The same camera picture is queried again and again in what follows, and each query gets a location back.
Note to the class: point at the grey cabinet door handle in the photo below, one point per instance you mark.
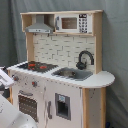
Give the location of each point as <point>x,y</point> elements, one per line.
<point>49,110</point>

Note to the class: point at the grey water dispenser panel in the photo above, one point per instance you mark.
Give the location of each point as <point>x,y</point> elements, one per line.
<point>62,103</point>

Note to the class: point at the toy oven door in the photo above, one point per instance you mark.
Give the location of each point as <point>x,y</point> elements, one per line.
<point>28,104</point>

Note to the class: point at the wooden toy kitchen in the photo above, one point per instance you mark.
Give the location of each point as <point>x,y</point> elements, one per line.
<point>81,51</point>

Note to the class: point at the grey fabric backdrop curtain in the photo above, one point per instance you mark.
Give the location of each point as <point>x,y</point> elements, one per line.
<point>115,43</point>

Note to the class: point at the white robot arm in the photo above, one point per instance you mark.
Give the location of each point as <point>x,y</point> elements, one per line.
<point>10,117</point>

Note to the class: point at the left red stove knob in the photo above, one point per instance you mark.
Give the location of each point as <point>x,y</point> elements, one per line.
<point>15,78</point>

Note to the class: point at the toy microwave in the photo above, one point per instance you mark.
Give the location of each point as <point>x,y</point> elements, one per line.
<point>73,23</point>

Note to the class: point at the right red stove knob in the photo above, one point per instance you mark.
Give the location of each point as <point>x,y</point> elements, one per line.
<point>34,83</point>

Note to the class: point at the grey range hood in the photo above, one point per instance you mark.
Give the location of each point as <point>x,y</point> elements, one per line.
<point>40,26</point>

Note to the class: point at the black toy stovetop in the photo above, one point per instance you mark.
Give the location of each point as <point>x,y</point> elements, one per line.
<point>37,66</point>

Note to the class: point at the red stove knob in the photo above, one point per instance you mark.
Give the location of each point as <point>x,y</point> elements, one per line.
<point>34,83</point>
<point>15,78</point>

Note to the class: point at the grey toy sink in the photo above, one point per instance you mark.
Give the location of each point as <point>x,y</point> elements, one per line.
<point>72,74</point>

